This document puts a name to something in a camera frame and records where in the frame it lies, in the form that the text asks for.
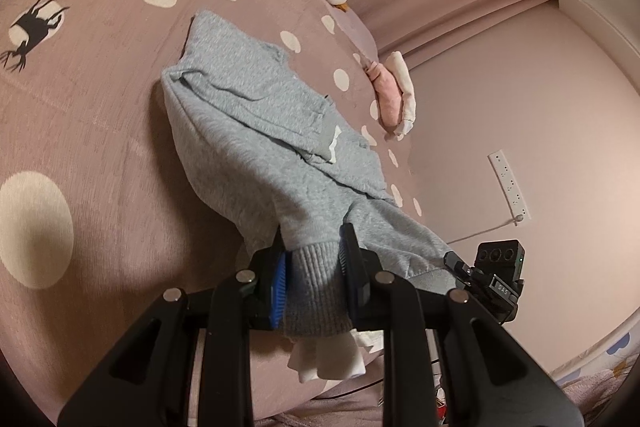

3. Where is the black camera box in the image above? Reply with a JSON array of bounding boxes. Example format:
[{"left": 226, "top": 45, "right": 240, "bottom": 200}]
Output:
[{"left": 474, "top": 239, "right": 525, "bottom": 284}]

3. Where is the white power cable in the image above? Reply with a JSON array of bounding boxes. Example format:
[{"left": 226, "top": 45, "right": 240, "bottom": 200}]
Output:
[{"left": 444, "top": 215, "right": 522, "bottom": 247}]

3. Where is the pink polka dot bedspread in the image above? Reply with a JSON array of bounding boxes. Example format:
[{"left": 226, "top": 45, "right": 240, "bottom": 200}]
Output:
[{"left": 1, "top": 0, "right": 426, "bottom": 419}]

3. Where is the white wall power strip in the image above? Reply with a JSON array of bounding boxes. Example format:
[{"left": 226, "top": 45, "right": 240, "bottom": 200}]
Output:
[{"left": 488, "top": 150, "right": 530, "bottom": 225}]

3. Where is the folded pink garment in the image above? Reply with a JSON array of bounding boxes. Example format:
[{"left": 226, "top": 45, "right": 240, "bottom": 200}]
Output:
[{"left": 366, "top": 62, "right": 402, "bottom": 131}]

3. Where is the folded cream white garment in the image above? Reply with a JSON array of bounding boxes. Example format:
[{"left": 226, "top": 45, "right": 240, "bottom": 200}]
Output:
[{"left": 384, "top": 51, "right": 416, "bottom": 141}]

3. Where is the grey New York sweatshirt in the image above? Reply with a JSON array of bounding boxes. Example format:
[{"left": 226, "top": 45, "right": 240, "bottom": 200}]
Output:
[{"left": 160, "top": 10, "right": 474, "bottom": 381}]

